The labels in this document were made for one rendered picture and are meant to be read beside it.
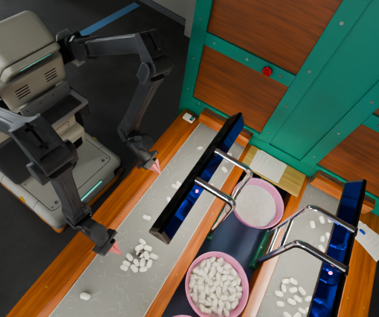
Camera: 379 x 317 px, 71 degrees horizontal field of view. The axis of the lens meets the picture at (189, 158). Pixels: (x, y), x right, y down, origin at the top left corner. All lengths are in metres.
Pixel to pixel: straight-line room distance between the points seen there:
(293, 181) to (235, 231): 0.41
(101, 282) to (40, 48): 0.89
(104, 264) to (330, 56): 1.18
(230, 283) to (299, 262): 0.35
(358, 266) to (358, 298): 0.14
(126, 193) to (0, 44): 0.73
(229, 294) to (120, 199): 0.63
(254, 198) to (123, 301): 0.76
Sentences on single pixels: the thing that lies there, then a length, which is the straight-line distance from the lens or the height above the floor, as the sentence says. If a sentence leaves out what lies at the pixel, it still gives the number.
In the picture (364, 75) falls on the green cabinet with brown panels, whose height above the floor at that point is 1.38.
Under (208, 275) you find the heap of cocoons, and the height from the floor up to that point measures 0.74.
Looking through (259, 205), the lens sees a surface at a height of 0.73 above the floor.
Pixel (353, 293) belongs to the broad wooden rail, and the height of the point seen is 0.77.
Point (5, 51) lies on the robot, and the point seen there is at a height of 1.34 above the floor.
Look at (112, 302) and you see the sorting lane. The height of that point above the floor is 0.74.
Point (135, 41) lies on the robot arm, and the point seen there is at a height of 1.43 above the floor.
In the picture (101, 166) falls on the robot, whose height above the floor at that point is 0.28.
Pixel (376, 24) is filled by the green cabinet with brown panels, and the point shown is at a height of 1.54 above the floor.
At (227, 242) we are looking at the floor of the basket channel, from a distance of 1.36.
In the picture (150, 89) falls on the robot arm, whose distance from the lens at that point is 0.91.
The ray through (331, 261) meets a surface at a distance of 1.02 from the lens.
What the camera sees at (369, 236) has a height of 0.77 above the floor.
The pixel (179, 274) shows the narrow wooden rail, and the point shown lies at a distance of 1.20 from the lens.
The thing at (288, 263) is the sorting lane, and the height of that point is 0.74.
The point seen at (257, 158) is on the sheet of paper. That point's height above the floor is 0.78.
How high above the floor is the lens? 1.94
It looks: 58 degrees down
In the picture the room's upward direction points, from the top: 15 degrees clockwise
